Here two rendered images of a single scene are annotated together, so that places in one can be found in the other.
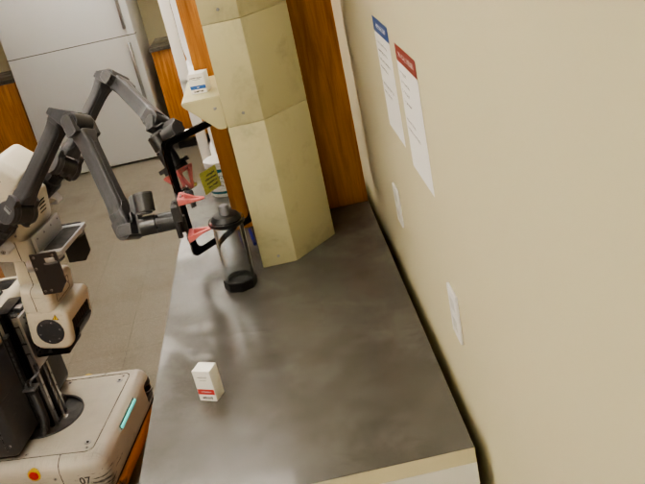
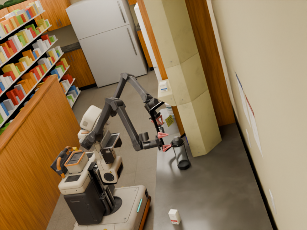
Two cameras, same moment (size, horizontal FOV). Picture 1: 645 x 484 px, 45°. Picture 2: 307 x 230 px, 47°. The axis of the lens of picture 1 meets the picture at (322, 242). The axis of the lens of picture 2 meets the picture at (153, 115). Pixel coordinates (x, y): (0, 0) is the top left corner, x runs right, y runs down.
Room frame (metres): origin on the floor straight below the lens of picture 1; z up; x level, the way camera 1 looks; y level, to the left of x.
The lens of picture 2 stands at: (-0.06, -0.09, 2.52)
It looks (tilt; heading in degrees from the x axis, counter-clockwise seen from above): 25 degrees down; 11
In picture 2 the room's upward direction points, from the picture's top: 19 degrees counter-clockwise
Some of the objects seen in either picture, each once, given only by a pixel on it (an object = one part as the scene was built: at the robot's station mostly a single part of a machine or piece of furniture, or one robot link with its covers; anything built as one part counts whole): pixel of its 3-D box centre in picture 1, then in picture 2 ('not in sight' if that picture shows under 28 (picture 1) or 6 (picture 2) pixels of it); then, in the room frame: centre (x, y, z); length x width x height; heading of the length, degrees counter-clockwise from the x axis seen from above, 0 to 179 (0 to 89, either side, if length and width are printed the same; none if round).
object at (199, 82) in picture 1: (199, 82); (164, 86); (2.39, 0.26, 1.54); 0.05 x 0.05 x 0.06; 79
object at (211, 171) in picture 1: (210, 182); (169, 122); (2.47, 0.32, 1.19); 0.30 x 0.01 x 0.40; 138
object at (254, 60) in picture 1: (273, 132); (194, 101); (2.44, 0.08, 1.33); 0.32 x 0.25 x 0.77; 1
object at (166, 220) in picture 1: (169, 221); (155, 143); (2.19, 0.43, 1.20); 0.07 x 0.07 x 0.10; 0
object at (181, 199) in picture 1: (189, 205); (162, 137); (2.19, 0.36, 1.23); 0.09 x 0.07 x 0.07; 90
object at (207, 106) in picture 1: (206, 103); (167, 92); (2.44, 0.26, 1.46); 0.32 x 0.12 x 0.10; 1
